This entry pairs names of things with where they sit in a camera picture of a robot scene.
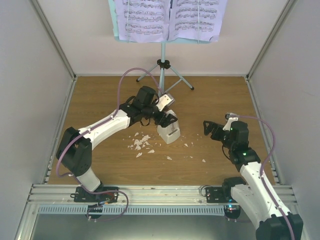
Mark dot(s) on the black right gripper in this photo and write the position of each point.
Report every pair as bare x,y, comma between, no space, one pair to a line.
217,127

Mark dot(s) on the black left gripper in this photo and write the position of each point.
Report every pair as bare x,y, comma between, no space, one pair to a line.
166,122

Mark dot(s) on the white metronome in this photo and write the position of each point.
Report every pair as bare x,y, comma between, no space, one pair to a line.
172,132

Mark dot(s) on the light blue music stand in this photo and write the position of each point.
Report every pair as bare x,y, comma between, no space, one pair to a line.
160,82

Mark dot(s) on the white sheet music pages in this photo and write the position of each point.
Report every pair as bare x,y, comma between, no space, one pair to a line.
170,20

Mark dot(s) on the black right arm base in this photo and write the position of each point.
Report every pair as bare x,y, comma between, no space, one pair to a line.
214,194

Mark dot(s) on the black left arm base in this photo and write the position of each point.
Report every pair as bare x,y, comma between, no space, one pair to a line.
82,196

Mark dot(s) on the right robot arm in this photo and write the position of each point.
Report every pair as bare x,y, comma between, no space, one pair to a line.
252,190

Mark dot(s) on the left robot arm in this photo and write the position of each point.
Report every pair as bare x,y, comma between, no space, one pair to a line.
76,146

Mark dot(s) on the white debris pile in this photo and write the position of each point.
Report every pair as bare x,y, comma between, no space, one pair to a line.
187,147

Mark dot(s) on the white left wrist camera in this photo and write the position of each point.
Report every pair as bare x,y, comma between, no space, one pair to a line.
164,101

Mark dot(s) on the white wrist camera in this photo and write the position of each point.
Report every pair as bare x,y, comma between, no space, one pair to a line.
164,101
230,118

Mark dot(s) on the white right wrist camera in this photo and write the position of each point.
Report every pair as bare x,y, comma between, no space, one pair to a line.
230,118

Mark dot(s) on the slotted grey cable duct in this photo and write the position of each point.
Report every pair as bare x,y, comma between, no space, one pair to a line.
188,210

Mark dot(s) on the aluminium front rail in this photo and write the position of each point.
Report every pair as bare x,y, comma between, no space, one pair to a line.
137,194

